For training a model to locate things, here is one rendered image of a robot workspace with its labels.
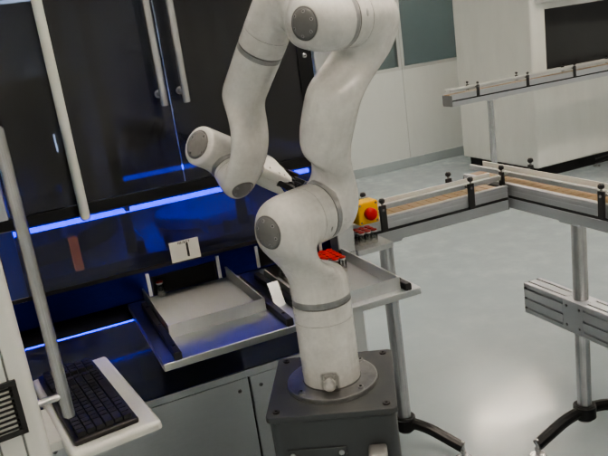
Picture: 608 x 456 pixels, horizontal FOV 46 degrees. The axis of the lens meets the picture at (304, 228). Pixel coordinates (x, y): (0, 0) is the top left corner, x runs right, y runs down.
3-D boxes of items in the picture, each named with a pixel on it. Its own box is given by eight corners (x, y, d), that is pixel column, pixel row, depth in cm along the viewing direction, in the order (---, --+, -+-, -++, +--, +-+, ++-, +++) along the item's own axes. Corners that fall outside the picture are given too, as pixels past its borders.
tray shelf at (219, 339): (128, 309, 208) (127, 304, 208) (341, 252, 233) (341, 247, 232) (165, 372, 165) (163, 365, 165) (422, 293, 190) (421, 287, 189)
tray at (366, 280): (265, 280, 211) (263, 269, 210) (343, 259, 220) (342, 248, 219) (312, 316, 180) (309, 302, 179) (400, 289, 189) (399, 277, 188)
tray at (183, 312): (144, 299, 209) (141, 288, 208) (227, 277, 218) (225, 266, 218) (170, 337, 179) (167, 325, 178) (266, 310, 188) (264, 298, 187)
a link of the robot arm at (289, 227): (362, 293, 145) (348, 179, 139) (302, 327, 132) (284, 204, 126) (318, 285, 153) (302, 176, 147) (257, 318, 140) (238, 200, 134)
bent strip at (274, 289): (270, 303, 192) (266, 283, 191) (280, 300, 193) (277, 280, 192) (289, 319, 180) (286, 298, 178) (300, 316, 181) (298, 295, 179)
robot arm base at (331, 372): (379, 400, 140) (368, 313, 135) (283, 408, 142) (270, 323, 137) (376, 356, 158) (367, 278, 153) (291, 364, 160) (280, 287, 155)
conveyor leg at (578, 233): (566, 417, 263) (557, 218, 242) (584, 410, 266) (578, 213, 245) (584, 429, 255) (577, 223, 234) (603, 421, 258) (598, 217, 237)
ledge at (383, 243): (339, 246, 239) (338, 242, 238) (373, 238, 243) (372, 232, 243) (358, 256, 226) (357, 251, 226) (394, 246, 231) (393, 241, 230)
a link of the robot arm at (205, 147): (261, 162, 153) (243, 134, 158) (218, 146, 143) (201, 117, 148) (238, 189, 156) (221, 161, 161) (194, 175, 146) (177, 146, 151)
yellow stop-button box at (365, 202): (349, 222, 230) (346, 200, 228) (368, 217, 233) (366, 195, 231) (360, 226, 223) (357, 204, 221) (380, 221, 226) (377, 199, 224)
